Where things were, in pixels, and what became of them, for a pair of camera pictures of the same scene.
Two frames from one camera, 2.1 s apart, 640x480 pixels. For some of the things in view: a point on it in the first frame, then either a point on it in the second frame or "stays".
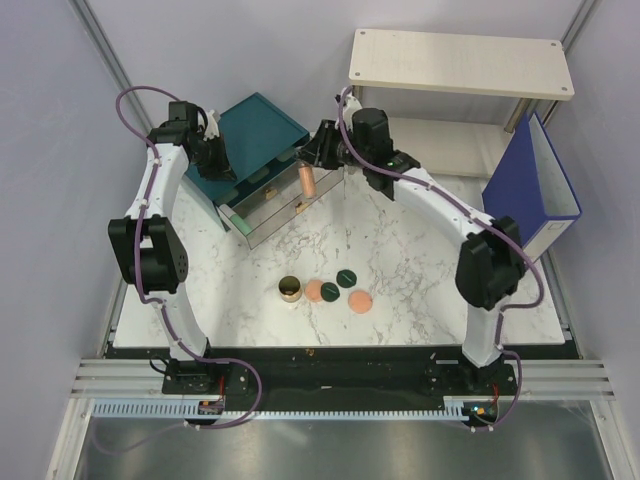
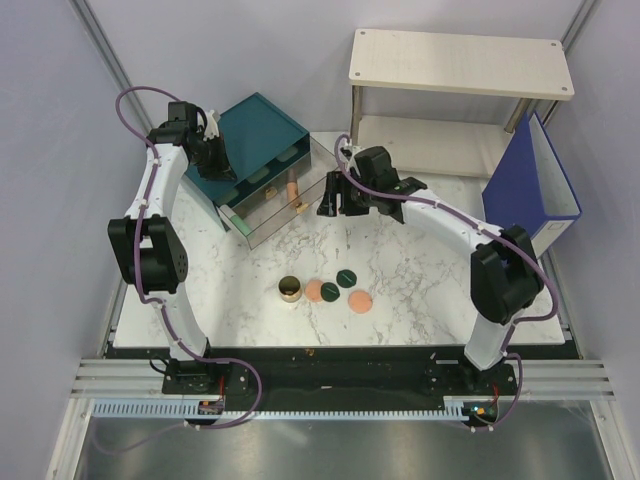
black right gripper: [318, 150] → [337, 182]
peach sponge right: [360, 301] stays
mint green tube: [237, 219] stays
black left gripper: [223, 171] stays
